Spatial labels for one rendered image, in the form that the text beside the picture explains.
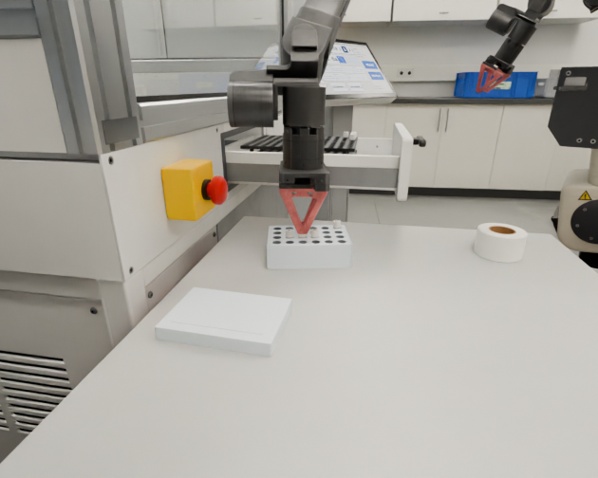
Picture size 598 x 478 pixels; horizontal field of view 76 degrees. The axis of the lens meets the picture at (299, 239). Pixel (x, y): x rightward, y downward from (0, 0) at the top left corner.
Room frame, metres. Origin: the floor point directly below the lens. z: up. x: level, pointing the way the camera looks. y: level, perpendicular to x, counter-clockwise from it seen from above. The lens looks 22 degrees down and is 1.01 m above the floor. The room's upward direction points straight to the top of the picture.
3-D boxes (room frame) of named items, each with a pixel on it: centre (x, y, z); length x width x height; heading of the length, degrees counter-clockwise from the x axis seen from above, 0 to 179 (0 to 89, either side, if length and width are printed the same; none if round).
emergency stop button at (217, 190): (0.51, 0.12, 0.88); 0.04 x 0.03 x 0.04; 170
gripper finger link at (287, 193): (0.54, -0.01, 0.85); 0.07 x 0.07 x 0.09; 2
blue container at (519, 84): (3.82, -1.81, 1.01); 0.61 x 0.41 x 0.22; 83
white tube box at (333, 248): (0.54, -0.01, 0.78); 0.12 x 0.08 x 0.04; 92
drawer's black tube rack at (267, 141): (0.83, -0.01, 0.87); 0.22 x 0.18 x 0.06; 80
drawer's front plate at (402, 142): (0.79, -0.21, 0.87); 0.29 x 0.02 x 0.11; 170
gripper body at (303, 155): (0.53, -0.01, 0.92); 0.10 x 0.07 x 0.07; 2
